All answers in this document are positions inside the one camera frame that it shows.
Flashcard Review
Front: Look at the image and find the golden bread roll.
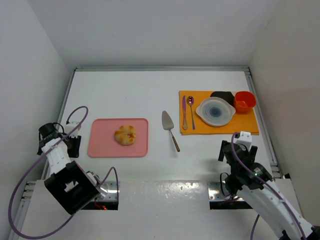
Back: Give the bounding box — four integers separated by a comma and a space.
114, 125, 137, 146

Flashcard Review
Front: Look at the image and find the steel cake server wooden handle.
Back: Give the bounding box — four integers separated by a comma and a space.
161, 110, 180, 153

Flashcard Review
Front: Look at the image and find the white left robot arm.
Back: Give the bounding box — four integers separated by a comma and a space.
38, 123, 102, 215

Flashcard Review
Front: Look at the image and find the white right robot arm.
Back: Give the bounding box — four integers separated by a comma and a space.
218, 140, 320, 240

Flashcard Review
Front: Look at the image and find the pink plastic tray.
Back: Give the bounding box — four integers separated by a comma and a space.
87, 118, 149, 158

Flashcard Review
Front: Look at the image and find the orange cloth placemat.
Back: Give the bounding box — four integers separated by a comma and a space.
179, 90, 260, 135

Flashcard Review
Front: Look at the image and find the orange plastic cup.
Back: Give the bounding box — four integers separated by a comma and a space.
233, 91, 257, 114

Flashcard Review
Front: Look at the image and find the black coaster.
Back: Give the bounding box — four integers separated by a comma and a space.
210, 91, 235, 106

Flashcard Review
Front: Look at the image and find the iridescent table knife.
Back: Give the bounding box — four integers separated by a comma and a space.
182, 95, 188, 130

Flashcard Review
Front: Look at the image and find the iridescent spoon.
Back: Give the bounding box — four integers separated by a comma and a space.
187, 95, 196, 130

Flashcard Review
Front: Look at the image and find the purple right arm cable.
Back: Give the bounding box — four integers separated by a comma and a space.
230, 132, 308, 240

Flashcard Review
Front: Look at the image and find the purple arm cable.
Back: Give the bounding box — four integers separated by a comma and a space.
230, 132, 308, 240
7, 105, 119, 238

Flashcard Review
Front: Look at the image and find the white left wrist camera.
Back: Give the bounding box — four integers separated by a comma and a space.
64, 121, 81, 138

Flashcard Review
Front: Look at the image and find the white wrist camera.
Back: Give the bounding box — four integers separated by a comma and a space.
64, 121, 81, 138
233, 131, 252, 151

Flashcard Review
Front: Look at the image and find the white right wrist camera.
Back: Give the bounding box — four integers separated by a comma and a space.
233, 131, 252, 151

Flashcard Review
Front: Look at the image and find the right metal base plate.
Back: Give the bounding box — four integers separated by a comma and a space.
208, 180, 244, 202

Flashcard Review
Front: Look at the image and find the metal base plate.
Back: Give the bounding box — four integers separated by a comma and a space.
208, 180, 244, 202
90, 180, 120, 202

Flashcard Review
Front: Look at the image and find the white plate with handles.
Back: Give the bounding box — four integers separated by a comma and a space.
195, 97, 236, 127

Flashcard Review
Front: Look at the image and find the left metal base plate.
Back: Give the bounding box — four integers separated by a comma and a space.
90, 180, 120, 202

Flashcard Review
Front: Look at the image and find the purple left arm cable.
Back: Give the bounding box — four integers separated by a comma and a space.
7, 105, 119, 238

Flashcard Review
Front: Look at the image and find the aluminium table frame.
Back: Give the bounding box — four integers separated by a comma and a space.
21, 67, 275, 240

